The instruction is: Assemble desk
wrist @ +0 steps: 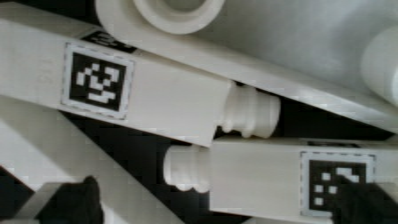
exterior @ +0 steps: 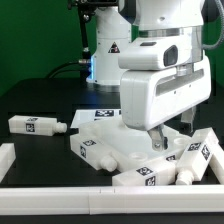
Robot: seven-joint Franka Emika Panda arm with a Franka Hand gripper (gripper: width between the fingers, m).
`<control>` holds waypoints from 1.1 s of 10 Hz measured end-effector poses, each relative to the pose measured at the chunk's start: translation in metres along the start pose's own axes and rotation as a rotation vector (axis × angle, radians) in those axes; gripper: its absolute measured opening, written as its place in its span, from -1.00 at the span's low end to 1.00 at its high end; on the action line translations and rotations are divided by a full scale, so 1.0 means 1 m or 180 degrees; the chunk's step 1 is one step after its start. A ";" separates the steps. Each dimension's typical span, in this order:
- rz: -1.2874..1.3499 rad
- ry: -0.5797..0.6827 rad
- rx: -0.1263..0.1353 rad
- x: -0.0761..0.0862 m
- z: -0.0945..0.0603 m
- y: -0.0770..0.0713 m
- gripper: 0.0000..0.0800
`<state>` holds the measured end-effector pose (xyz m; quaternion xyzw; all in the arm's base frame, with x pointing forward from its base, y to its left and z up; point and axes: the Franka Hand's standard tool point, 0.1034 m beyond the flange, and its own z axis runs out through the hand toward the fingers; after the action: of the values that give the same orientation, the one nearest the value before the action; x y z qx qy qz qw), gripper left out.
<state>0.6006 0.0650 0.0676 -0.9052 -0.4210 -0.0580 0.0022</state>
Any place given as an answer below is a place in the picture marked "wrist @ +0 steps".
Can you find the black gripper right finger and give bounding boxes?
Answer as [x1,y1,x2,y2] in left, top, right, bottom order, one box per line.
[331,176,398,224]

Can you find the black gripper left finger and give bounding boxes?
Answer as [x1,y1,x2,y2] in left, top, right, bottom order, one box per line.
[36,176,105,224]

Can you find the white desk leg tagged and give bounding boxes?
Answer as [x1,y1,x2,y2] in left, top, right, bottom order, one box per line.
[0,2,281,146]
[164,137,398,224]

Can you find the white obstacle wall bar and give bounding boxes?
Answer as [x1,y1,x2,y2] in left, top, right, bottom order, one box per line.
[0,96,184,224]

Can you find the white desk top tray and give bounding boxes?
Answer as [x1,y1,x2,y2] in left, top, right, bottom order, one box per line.
[95,0,398,134]

